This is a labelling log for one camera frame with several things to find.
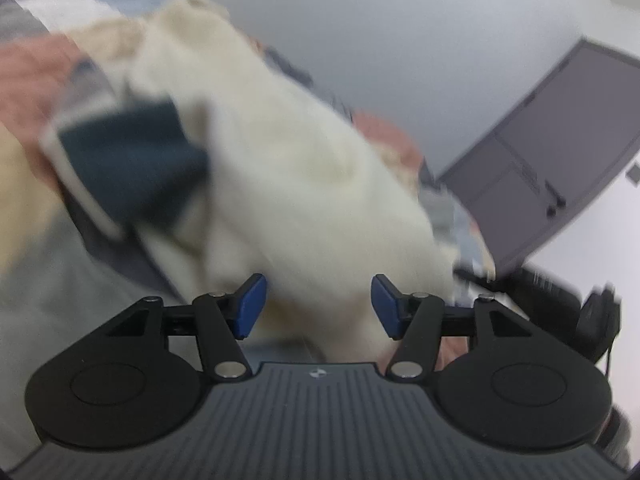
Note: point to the dark grey wardrobe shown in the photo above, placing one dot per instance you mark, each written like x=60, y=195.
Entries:
x=553, y=154

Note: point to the cream navy striped fuzzy sweater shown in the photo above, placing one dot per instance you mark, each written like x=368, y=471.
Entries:
x=224, y=167

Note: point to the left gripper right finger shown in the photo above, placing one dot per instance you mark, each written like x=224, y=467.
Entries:
x=493, y=374

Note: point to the black headphones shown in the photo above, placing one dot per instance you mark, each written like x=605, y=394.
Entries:
x=588, y=326

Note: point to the pastel patchwork quilt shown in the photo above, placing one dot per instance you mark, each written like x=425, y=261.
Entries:
x=60, y=276

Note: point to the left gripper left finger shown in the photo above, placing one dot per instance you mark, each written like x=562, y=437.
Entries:
x=143, y=373

